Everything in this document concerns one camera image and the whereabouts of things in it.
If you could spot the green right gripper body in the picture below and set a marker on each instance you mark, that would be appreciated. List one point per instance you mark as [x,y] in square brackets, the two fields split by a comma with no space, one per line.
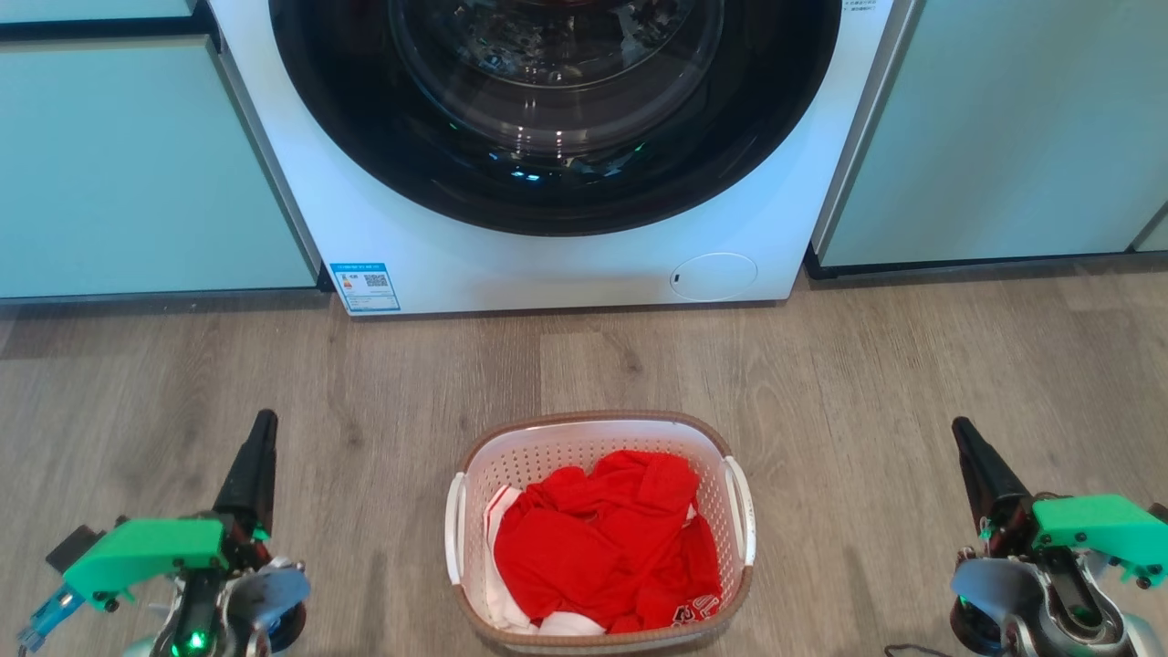
[1095,529]

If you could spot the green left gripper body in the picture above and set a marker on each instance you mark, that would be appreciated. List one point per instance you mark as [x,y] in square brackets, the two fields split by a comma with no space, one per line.
[137,552]

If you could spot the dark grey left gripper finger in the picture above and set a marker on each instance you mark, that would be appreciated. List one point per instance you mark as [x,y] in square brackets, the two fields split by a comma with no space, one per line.
[251,484]

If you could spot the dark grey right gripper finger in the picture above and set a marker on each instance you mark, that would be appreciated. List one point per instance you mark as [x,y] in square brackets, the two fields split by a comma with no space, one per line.
[995,493]

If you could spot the white perforated laundry basket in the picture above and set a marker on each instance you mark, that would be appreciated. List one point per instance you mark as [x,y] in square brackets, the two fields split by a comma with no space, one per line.
[547,447]

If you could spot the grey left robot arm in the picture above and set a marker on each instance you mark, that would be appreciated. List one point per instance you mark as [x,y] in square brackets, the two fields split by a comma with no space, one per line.
[274,593]

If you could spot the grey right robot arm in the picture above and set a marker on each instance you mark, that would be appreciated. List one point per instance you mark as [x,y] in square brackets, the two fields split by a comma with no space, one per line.
[995,584]

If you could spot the blue left wrist connector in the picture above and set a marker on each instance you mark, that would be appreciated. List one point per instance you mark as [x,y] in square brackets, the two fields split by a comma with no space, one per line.
[50,616]

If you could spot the blue energy label sticker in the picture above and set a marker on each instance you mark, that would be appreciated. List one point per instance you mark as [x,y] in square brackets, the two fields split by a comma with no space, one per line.
[365,287]

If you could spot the black cabinet plinth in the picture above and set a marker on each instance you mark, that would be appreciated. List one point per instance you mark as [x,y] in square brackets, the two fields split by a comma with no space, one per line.
[912,266]

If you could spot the narrow pale green cabinet panel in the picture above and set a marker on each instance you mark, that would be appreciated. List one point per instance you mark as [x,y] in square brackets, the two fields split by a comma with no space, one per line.
[1155,233]

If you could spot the large pale green cabinet door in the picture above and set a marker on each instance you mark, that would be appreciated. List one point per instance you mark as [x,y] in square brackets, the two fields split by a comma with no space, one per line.
[137,173]

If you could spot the white garment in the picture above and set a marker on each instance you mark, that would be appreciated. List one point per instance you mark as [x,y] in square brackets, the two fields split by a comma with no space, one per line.
[568,626]

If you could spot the red garment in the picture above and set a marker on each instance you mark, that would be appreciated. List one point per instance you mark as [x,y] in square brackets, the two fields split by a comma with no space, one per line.
[593,547]

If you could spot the round white filter cover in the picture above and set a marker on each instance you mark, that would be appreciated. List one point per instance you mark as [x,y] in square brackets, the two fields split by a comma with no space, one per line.
[714,276]

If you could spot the tall pale green cabinet panel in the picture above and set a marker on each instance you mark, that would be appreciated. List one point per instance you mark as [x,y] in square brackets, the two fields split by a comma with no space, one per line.
[1013,128]

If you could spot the black round glass washer door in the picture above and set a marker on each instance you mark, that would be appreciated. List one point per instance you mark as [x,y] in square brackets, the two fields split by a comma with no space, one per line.
[347,109]

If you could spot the white front-load washing machine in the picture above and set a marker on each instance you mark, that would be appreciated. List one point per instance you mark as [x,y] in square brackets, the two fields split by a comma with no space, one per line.
[584,265]

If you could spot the pale green cabinet drawer front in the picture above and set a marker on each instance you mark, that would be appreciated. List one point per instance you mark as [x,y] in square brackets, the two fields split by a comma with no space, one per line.
[91,9]

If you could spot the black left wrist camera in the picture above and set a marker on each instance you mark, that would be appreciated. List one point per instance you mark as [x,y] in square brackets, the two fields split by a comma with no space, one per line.
[75,547]

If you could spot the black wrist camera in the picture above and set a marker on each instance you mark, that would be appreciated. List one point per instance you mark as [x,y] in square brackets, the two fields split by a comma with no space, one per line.
[75,547]
[1160,511]

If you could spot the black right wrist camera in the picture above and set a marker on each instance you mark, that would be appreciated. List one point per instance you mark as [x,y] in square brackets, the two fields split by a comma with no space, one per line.
[1160,511]

